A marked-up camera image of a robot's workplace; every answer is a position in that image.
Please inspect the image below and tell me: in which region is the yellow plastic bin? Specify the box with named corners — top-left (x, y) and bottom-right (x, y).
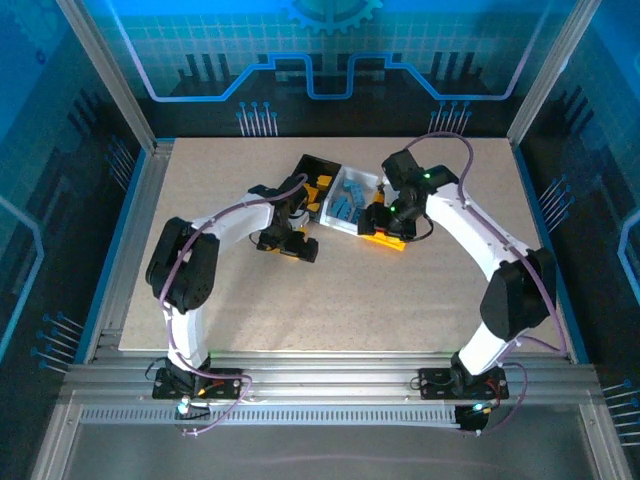
top-left (360, 192), bottom-right (406, 254)

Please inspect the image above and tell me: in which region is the white plastic bin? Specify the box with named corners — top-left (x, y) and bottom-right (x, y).
top-left (319, 167), bottom-right (381, 236)

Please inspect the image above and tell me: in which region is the black plastic bin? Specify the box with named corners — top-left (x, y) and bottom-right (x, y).
top-left (292, 153), bottom-right (344, 224)

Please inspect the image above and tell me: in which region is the black controller box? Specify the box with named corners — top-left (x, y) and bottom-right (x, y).
top-left (454, 403), bottom-right (494, 434)

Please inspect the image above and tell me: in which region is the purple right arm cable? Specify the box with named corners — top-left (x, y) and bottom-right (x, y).
top-left (402, 131), bottom-right (571, 437)

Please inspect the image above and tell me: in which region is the aluminium mounting rail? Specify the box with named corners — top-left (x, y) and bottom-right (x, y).
top-left (64, 349), bottom-right (601, 406)

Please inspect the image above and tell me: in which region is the aluminium side rail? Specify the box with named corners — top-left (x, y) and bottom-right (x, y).
top-left (89, 139), bottom-right (174, 364)

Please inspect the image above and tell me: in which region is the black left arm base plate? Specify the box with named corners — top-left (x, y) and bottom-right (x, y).
top-left (152, 368), bottom-right (245, 401)

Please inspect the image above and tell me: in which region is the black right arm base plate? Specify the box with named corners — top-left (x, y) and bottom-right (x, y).
top-left (418, 367), bottom-right (510, 401)

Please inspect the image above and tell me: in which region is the slotted grey cable duct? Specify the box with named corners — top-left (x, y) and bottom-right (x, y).
top-left (79, 405), bottom-right (464, 427)

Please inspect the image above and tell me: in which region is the aluminium frame post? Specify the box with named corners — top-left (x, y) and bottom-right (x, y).
top-left (507, 0), bottom-right (604, 146)
top-left (55, 0), bottom-right (160, 154)

